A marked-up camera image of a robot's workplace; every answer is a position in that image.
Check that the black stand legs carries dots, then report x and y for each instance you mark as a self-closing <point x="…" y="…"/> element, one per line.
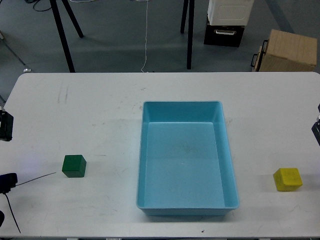
<point x="188" y="11"/>
<point x="61" y="31"/>

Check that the black left stand legs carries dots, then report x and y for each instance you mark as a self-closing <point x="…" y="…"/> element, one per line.
<point x="61" y="31"/>

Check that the wooden plywood box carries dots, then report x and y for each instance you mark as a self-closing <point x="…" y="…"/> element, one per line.
<point x="286" y="52"/>

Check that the yellow wooden block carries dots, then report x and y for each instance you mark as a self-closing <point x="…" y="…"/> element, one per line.
<point x="287" y="179"/>

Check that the light blue plastic box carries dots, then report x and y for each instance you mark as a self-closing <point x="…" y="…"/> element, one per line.
<point x="185" y="164"/>

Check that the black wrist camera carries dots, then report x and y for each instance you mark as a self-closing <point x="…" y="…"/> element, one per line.
<point x="7" y="182"/>

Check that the black right stand legs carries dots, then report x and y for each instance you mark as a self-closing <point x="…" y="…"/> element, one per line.
<point x="188" y="11"/>

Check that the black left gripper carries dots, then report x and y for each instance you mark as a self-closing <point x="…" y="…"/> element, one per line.
<point x="6" y="126"/>

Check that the white appliance box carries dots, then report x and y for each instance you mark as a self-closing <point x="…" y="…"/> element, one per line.
<point x="229" y="12"/>

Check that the black storage crate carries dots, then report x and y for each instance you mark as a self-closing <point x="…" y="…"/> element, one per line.
<point x="223" y="35"/>

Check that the green wooden block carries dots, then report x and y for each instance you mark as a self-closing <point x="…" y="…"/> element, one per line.
<point x="74" y="166"/>

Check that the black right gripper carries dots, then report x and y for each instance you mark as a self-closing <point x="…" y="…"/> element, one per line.
<point x="316" y="129"/>

